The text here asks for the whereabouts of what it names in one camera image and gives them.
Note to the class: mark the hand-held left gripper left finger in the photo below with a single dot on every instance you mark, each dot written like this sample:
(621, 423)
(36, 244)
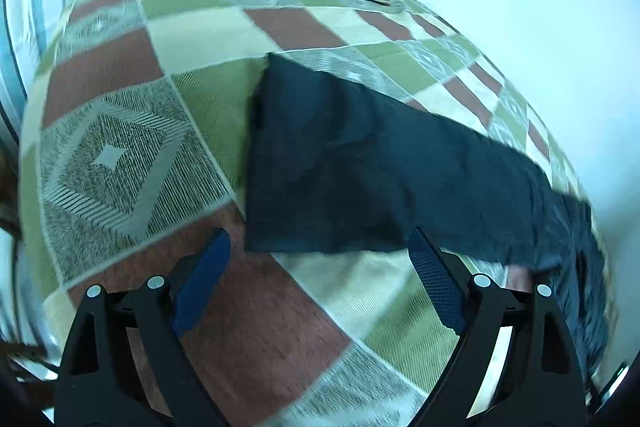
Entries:
(202, 282)

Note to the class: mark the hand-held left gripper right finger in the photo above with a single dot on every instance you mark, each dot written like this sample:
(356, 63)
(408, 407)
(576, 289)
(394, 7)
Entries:
(437, 282)

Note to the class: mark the dark navy puffer jacket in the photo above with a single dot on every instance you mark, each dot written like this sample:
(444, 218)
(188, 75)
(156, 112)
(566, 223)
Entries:
(375, 167)

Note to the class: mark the checkered green brown blanket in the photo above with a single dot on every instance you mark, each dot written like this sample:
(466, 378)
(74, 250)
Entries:
(125, 72)

